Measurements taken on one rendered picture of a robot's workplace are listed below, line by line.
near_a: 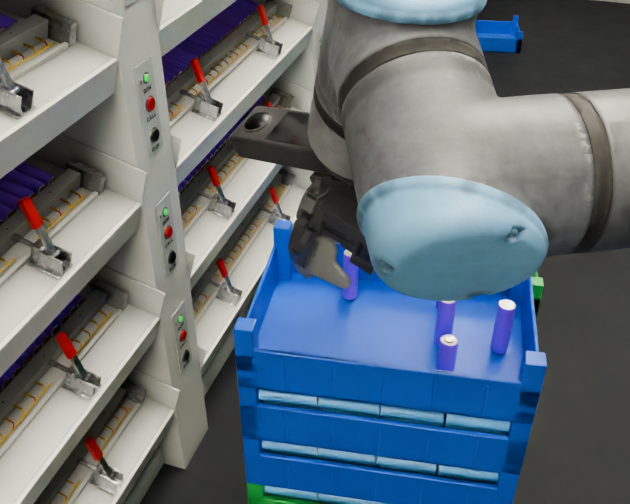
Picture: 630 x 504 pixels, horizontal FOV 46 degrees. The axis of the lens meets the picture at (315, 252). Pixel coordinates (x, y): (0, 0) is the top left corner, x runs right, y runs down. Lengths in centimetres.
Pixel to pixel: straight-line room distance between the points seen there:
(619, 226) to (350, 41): 18
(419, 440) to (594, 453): 67
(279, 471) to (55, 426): 28
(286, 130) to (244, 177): 76
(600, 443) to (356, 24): 112
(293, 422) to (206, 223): 53
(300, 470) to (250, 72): 72
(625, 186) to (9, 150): 56
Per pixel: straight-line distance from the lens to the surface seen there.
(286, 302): 88
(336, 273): 68
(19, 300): 85
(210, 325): 135
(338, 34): 46
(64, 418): 98
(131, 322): 108
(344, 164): 53
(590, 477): 140
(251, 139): 64
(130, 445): 119
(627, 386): 157
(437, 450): 82
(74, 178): 97
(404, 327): 85
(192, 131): 114
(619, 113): 42
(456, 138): 38
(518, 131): 39
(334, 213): 61
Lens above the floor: 105
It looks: 36 degrees down
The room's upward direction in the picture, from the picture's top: straight up
